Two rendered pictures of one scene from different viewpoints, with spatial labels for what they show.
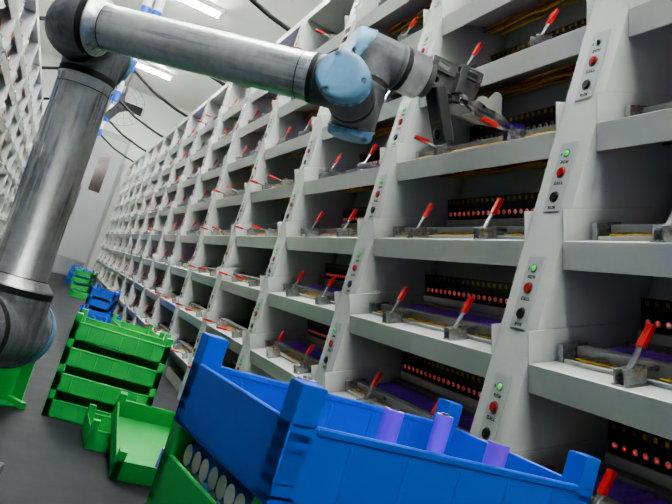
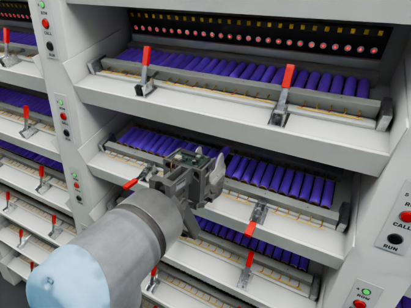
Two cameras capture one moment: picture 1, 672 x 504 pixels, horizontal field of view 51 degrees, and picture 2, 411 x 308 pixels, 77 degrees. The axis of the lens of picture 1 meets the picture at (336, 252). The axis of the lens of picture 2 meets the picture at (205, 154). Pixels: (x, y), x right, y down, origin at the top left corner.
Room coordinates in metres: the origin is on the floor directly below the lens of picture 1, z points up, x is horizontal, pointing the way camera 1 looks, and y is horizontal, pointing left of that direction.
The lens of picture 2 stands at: (1.13, 0.10, 1.29)
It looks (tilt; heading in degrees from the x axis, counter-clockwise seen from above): 27 degrees down; 316
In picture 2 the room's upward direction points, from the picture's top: 4 degrees clockwise
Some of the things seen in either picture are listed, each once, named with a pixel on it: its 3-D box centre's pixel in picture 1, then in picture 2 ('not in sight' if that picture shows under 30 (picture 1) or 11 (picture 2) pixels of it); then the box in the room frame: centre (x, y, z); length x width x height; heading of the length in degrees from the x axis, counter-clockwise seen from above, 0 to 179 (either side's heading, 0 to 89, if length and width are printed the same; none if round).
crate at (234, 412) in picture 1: (384, 439); not in sight; (0.62, -0.09, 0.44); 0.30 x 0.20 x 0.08; 119
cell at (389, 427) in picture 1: (384, 444); not in sight; (0.61, -0.09, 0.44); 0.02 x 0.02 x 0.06
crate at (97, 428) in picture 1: (139, 436); not in sight; (2.09, 0.38, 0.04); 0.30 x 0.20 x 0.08; 111
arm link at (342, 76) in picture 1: (196, 50); not in sight; (1.26, 0.36, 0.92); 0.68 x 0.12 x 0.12; 79
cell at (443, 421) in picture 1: (436, 444); not in sight; (0.72, -0.16, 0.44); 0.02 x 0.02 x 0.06
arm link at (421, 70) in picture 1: (412, 74); (147, 220); (1.37, -0.04, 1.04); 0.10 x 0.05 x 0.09; 21
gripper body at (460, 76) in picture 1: (447, 86); (180, 187); (1.40, -0.12, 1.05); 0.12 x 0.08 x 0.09; 111
